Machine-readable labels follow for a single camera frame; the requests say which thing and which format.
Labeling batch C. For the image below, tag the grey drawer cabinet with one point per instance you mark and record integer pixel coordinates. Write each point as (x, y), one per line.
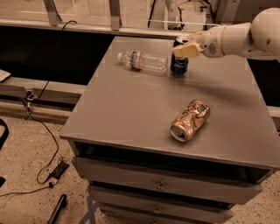
(125, 117)

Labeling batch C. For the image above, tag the grey drawer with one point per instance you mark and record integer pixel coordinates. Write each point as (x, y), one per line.
(218, 189)
(118, 212)
(158, 207)

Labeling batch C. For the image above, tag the bottom grey drawer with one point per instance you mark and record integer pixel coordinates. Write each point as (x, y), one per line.
(118, 212)

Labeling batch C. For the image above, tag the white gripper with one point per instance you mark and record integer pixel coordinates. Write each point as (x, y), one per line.
(210, 42)

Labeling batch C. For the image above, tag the metal window railing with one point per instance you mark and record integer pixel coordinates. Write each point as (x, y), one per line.
(163, 19)

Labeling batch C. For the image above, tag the crushed orange soda can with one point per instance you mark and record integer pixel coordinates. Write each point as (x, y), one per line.
(184, 126)

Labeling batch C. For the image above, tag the blue pepsi can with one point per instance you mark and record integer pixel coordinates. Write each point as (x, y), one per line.
(179, 65)

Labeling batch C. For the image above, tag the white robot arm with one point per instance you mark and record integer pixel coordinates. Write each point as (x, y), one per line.
(260, 38)

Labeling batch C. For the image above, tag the black bar on floor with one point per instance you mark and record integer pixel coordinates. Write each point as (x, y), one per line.
(62, 202)

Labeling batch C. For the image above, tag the top grey drawer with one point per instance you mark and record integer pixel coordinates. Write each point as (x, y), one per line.
(218, 189)

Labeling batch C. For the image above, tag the black power adapter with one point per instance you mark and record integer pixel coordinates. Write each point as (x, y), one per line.
(59, 170)

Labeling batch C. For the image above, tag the clear plastic water bottle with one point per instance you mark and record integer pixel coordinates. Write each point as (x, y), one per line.
(143, 61)

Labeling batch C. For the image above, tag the middle grey drawer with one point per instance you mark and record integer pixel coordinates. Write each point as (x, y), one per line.
(158, 207)

